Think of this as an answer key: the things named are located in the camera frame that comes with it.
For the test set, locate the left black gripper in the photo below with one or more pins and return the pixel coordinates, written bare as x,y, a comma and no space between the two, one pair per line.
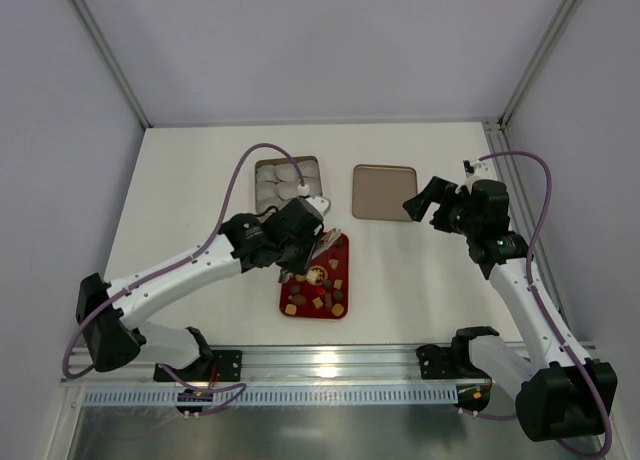
304,260

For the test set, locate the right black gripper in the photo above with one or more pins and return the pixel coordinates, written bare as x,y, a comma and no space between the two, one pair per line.
439,210

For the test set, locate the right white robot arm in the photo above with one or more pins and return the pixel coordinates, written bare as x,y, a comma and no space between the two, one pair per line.
559,391

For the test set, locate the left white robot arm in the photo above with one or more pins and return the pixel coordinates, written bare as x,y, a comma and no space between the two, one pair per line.
113,317

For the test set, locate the brown leaf oval chocolate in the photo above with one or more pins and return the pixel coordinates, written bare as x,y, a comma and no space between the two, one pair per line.
299,298

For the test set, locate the gold tin box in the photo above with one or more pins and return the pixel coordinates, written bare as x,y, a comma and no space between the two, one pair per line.
276,180

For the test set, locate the gold tin lid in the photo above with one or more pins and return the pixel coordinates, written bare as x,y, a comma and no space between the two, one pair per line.
379,191

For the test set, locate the red rectangular tray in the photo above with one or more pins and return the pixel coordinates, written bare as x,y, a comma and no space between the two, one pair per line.
319,281

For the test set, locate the aluminium right side rail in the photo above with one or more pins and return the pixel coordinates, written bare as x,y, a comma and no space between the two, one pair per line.
524,209

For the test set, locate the aluminium rail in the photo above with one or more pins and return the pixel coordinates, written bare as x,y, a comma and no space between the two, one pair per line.
271,364
524,209

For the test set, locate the aluminium front rail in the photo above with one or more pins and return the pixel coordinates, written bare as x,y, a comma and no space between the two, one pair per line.
271,364

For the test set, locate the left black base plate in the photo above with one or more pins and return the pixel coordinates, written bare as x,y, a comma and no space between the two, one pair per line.
224,366

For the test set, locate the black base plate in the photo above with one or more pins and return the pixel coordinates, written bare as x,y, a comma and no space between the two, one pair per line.
224,366
446,363

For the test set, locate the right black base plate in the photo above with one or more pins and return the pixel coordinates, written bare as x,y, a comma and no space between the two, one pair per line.
446,363

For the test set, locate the slotted cable duct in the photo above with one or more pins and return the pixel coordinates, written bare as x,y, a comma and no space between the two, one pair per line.
290,395

